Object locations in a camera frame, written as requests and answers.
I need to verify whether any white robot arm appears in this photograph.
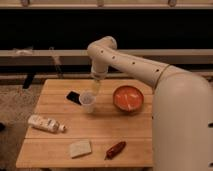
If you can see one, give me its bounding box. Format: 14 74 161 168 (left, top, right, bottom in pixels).
87 36 213 171

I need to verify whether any black rectangular block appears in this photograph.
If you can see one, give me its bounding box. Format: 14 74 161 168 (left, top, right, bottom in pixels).
66 91 80 105

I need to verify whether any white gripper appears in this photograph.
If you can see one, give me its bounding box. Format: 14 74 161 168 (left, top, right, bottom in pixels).
91 71 104 95

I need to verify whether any beige sponge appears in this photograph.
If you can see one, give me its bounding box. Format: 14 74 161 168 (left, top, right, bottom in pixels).
70 140 92 158

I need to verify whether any white tube bottle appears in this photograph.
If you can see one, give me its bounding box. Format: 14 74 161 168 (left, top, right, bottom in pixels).
28 115 66 133

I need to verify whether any red chili pepper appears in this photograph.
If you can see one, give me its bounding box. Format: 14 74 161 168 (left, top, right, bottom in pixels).
105 141 126 159

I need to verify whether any clear plastic cup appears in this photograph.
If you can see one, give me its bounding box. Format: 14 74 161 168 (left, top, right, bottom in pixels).
79 91 96 113

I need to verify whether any wooden rail bench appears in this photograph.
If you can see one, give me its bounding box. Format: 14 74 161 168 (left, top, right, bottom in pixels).
0 49 213 65

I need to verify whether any orange ceramic bowl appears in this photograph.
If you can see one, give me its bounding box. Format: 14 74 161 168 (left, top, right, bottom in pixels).
113 85 144 112

